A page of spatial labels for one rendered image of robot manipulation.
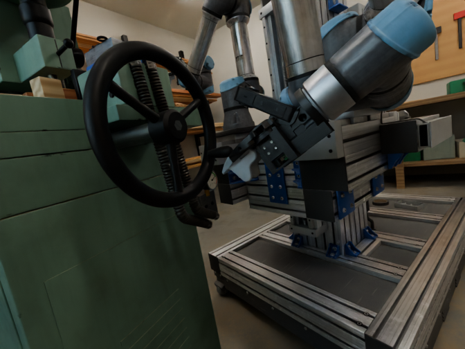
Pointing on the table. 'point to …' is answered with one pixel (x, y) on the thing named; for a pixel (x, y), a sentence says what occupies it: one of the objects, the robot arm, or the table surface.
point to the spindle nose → (37, 18)
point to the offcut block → (47, 87)
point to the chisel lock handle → (65, 46)
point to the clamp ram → (77, 82)
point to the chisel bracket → (43, 59)
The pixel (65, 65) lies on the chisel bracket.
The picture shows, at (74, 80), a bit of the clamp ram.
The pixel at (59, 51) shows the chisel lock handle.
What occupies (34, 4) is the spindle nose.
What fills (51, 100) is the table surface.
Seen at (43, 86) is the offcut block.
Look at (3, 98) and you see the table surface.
